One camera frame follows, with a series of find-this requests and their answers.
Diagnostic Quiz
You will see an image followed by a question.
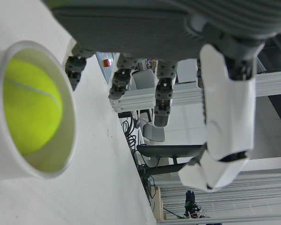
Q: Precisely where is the black coiled cable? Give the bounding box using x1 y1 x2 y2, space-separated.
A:
121 116 138 150

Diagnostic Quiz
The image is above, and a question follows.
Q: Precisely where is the aluminium frame beam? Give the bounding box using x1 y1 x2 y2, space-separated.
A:
109 70 281 113

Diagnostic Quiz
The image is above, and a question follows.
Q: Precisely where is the yellow tennis ball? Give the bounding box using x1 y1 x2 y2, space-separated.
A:
2 58 63 157

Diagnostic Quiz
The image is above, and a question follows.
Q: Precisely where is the white paper cup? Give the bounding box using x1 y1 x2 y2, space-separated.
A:
0 40 77 180

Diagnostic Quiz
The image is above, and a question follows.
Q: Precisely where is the black glove on stand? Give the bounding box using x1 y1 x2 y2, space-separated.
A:
184 190 201 220

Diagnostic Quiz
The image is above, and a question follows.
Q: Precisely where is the grey and white robot hand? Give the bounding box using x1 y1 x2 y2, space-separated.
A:
42 0 281 193

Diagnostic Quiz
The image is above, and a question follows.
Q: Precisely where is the grey office chair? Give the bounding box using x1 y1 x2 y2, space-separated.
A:
140 119 166 143

